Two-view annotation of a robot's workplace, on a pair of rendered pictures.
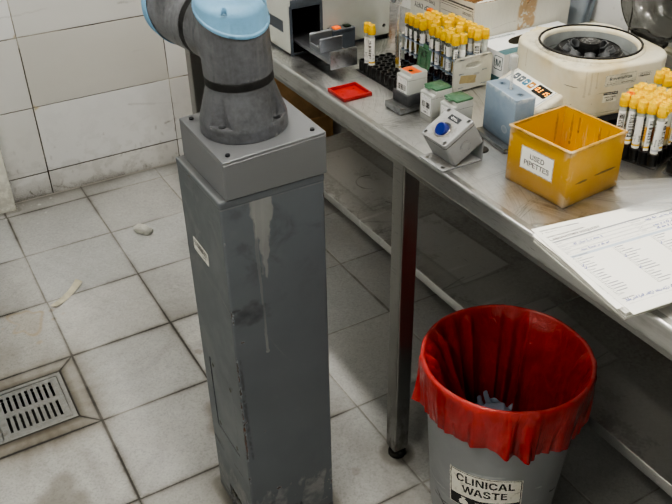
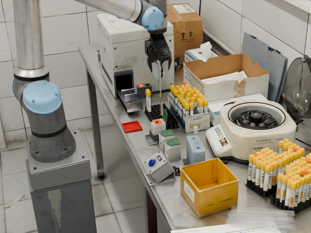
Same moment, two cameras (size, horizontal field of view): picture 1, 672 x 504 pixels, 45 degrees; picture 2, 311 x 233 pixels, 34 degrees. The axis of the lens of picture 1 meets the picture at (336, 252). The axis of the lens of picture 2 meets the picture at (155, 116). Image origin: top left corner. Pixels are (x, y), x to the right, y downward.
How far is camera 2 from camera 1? 0.59 m
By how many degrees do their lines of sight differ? 12
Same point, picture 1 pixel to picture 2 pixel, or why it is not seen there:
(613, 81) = (258, 142)
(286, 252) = (71, 216)
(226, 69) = (36, 126)
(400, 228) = (146, 205)
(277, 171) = (62, 177)
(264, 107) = (57, 145)
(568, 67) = (233, 132)
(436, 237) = not seen: hidden behind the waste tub
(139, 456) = not seen: outside the picture
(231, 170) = (35, 176)
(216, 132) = (34, 155)
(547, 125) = (206, 168)
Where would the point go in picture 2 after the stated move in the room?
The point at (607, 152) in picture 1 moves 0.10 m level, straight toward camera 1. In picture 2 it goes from (226, 190) to (210, 210)
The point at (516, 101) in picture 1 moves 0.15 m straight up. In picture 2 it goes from (193, 152) to (193, 111)
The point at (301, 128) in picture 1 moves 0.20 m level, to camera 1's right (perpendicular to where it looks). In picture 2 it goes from (78, 155) to (138, 161)
